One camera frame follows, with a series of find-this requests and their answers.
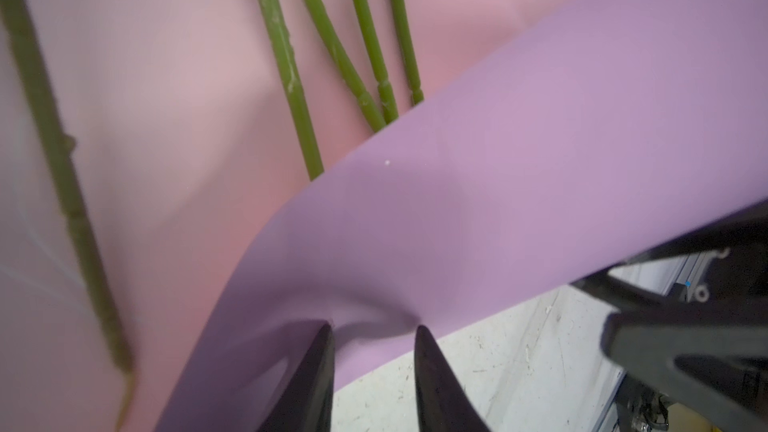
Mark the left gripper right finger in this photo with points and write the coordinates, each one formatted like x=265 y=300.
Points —
x=442 y=404

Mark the pink purple wrapping paper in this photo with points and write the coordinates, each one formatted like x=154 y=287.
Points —
x=556 y=137

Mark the pink fake rose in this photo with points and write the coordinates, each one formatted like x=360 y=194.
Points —
x=292 y=86
x=57 y=147

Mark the cream peach fake rose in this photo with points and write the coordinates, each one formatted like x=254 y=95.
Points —
x=407 y=50

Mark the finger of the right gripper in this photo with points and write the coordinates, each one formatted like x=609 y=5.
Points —
x=695 y=354
x=744 y=227

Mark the white blue fake rose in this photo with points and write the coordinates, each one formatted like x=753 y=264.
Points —
x=376 y=59

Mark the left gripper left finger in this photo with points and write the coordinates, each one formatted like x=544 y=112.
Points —
x=307 y=401

